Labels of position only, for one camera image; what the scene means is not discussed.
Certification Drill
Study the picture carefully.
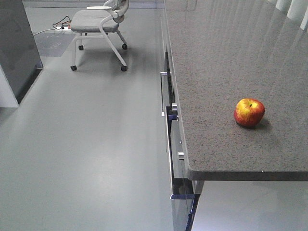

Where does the red yellow apple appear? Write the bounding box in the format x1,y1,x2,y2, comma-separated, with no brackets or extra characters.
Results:
233,98,265,127

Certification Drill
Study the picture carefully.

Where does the dark grey island panel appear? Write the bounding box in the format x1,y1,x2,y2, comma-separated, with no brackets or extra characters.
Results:
0,0,43,108

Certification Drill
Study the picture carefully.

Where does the grey office chair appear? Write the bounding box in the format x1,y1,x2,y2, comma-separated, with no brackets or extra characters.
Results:
70,0,129,72

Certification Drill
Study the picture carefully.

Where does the white power strip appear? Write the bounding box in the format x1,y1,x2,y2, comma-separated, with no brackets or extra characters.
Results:
55,26,71,31

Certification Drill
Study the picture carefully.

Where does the grey kitchen counter cabinet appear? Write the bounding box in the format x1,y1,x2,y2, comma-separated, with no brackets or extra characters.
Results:
165,0,308,231

